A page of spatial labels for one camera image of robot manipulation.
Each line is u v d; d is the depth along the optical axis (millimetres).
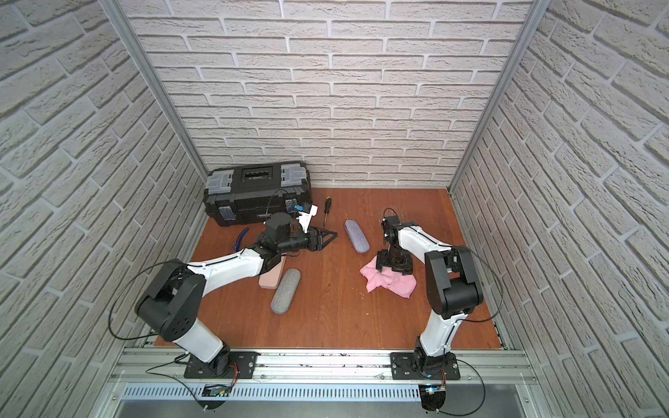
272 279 880
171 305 450
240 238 1008
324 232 760
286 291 855
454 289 489
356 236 1003
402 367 737
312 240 741
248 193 947
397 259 795
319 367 761
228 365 695
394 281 890
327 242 780
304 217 766
